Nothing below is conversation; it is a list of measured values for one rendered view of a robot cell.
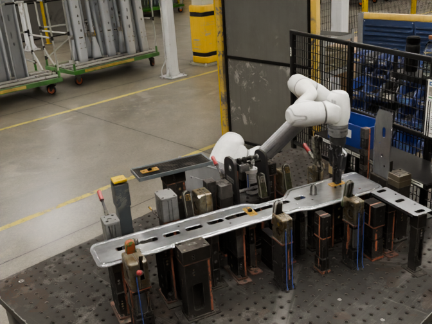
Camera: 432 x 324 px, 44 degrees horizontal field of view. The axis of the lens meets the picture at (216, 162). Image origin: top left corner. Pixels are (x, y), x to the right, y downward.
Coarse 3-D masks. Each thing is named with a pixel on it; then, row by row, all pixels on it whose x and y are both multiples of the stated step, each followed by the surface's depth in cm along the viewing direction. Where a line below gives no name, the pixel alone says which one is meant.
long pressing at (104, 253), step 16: (352, 176) 269; (288, 192) 256; (304, 192) 255; (320, 192) 254; (336, 192) 253; (352, 192) 252; (368, 192) 252; (224, 208) 244; (240, 208) 244; (256, 208) 243; (272, 208) 242; (288, 208) 241; (304, 208) 241; (176, 224) 234; (192, 224) 233; (208, 224) 232; (224, 224) 231; (240, 224) 230; (112, 240) 224; (160, 240) 222; (176, 240) 221; (96, 256) 214; (112, 256) 212
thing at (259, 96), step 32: (224, 0) 529; (256, 0) 498; (288, 0) 471; (224, 32) 541; (256, 32) 510; (288, 32) 482; (224, 64) 557; (256, 64) 524; (288, 64) 494; (224, 96) 568; (256, 96) 536; (288, 96) 507; (224, 128) 583; (256, 128) 551; (320, 128) 494
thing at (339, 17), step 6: (336, 0) 664; (342, 0) 659; (348, 0) 668; (336, 6) 666; (342, 6) 662; (336, 12) 669; (342, 12) 664; (336, 18) 671; (342, 18) 667; (336, 24) 674; (342, 24) 670; (336, 30) 677; (342, 30) 673; (330, 78) 706; (330, 84) 708
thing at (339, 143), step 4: (332, 140) 247; (336, 140) 246; (340, 140) 245; (344, 140) 246; (332, 144) 247; (336, 144) 246; (340, 144) 246; (344, 144) 247; (340, 148) 247; (344, 148) 247; (340, 152) 248
